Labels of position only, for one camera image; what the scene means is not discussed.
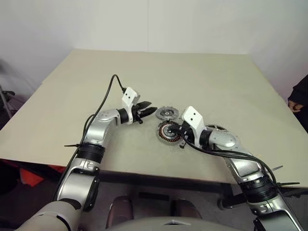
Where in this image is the motor housing with copper coils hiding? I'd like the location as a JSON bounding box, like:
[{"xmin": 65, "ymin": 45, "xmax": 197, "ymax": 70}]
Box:
[{"xmin": 157, "ymin": 121, "xmax": 181, "ymax": 145}]

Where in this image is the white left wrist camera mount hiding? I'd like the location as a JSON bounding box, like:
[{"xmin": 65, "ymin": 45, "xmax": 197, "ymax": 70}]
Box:
[{"xmin": 121, "ymin": 87, "xmax": 142, "ymax": 125}]

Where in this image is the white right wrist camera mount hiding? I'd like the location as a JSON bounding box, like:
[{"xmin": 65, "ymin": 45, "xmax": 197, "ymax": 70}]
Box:
[{"xmin": 181, "ymin": 105, "xmax": 205, "ymax": 147}]

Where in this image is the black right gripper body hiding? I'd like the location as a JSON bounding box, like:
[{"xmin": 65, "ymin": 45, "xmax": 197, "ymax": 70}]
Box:
[{"xmin": 177, "ymin": 121, "xmax": 193, "ymax": 145}]

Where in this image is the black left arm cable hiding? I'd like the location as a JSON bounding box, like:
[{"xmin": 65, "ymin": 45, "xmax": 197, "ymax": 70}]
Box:
[{"xmin": 51, "ymin": 74, "xmax": 127, "ymax": 202}]

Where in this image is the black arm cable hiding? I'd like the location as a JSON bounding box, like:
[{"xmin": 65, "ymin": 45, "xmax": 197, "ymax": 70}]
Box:
[
  {"xmin": 182, "ymin": 134, "xmax": 296, "ymax": 217},
  {"xmin": 51, "ymin": 74, "xmax": 127, "ymax": 202}
]

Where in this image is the grey tripod stand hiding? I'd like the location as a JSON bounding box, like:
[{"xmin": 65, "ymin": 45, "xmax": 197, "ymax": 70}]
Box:
[{"xmin": 0, "ymin": 83, "xmax": 15, "ymax": 117}]

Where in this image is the orange object under table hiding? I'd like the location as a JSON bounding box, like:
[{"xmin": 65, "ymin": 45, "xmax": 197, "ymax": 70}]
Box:
[{"xmin": 19, "ymin": 167, "xmax": 50, "ymax": 188}]

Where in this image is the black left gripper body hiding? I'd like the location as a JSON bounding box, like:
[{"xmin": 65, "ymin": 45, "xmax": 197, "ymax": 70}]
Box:
[{"xmin": 131, "ymin": 102, "xmax": 147, "ymax": 125}]

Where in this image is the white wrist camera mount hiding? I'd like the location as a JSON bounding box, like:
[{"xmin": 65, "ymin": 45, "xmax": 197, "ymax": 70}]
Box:
[
  {"xmin": 181, "ymin": 105, "xmax": 205, "ymax": 147},
  {"xmin": 121, "ymin": 87, "xmax": 142, "ymax": 125}
]

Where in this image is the person in dark clothes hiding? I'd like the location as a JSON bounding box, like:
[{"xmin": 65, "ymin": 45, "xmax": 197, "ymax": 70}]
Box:
[{"xmin": 287, "ymin": 73, "xmax": 308, "ymax": 133}]

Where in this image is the bystander bare hand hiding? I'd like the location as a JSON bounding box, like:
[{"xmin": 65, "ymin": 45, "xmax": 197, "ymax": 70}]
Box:
[{"xmin": 288, "ymin": 100, "xmax": 305, "ymax": 113}]

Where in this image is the grey robot torso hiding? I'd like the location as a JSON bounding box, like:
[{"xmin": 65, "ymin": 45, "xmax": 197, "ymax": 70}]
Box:
[{"xmin": 112, "ymin": 216, "xmax": 256, "ymax": 231}]

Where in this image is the black table frame with caster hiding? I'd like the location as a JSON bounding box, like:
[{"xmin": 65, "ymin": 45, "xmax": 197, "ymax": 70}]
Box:
[{"xmin": 96, "ymin": 169, "xmax": 245, "ymax": 210}]

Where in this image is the dark rounded shape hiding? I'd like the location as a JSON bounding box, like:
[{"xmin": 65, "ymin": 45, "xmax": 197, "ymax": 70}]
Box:
[
  {"xmin": 106, "ymin": 195, "xmax": 135, "ymax": 229},
  {"xmin": 169, "ymin": 199, "xmax": 203, "ymax": 219}
]

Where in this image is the grey toothed motor lid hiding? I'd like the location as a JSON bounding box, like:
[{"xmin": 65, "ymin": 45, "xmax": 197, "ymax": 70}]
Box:
[{"xmin": 155, "ymin": 105, "xmax": 178, "ymax": 120}]

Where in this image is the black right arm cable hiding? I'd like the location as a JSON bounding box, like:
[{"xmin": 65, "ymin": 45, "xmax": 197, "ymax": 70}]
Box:
[{"xmin": 182, "ymin": 134, "xmax": 296, "ymax": 217}]

